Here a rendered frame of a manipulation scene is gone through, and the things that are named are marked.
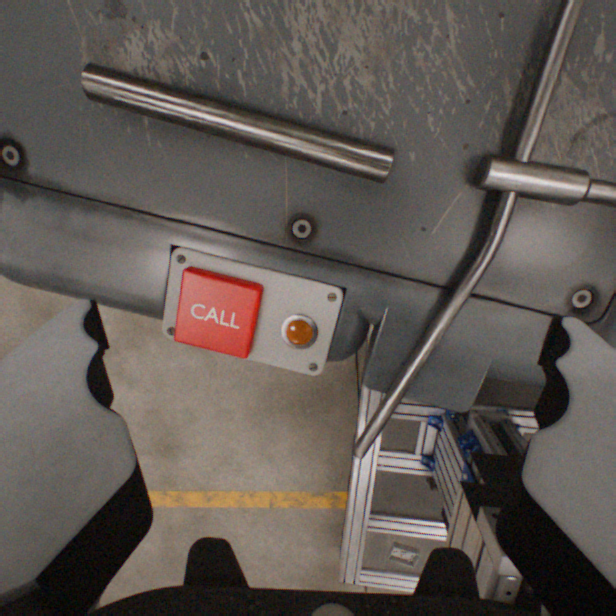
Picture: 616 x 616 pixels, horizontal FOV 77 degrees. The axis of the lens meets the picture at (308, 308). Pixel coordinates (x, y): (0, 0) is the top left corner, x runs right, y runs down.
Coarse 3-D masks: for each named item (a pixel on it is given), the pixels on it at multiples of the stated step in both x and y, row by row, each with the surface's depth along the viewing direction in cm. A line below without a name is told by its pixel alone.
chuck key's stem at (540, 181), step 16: (496, 160) 23; (512, 160) 23; (480, 176) 24; (496, 176) 23; (512, 176) 23; (528, 176) 23; (544, 176) 23; (560, 176) 23; (576, 176) 23; (496, 192) 25; (528, 192) 24; (544, 192) 24; (560, 192) 23; (576, 192) 23; (592, 192) 24; (608, 192) 24
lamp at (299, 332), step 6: (288, 324) 30; (294, 324) 29; (300, 324) 29; (306, 324) 29; (288, 330) 30; (294, 330) 30; (300, 330) 29; (306, 330) 29; (312, 330) 30; (288, 336) 30; (294, 336) 30; (300, 336) 30; (306, 336) 30; (294, 342) 30; (300, 342) 30; (306, 342) 30
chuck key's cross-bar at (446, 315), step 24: (576, 0) 21; (576, 24) 21; (552, 48) 22; (552, 72) 22; (552, 96) 22; (528, 120) 23; (528, 144) 23; (504, 192) 24; (504, 216) 25; (480, 264) 26; (456, 288) 27; (456, 312) 27; (432, 336) 28; (408, 360) 29; (408, 384) 29; (384, 408) 30; (360, 456) 32
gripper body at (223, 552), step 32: (192, 544) 5; (224, 544) 5; (192, 576) 5; (224, 576) 5; (448, 576) 5; (128, 608) 4; (160, 608) 4; (192, 608) 4; (224, 608) 4; (256, 608) 4; (288, 608) 4; (320, 608) 4; (352, 608) 4; (384, 608) 4; (416, 608) 4; (448, 608) 4; (480, 608) 4; (512, 608) 4
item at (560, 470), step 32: (576, 320) 10; (544, 352) 11; (576, 352) 9; (608, 352) 9; (576, 384) 8; (608, 384) 8; (544, 416) 9; (576, 416) 7; (608, 416) 7; (544, 448) 7; (576, 448) 7; (608, 448) 7; (512, 480) 7; (544, 480) 6; (576, 480) 6; (608, 480) 6; (512, 512) 6; (544, 512) 6; (576, 512) 6; (608, 512) 6; (512, 544) 6; (544, 544) 6; (576, 544) 5; (608, 544) 5; (544, 576) 6; (576, 576) 5; (608, 576) 5; (544, 608) 7; (576, 608) 5; (608, 608) 5
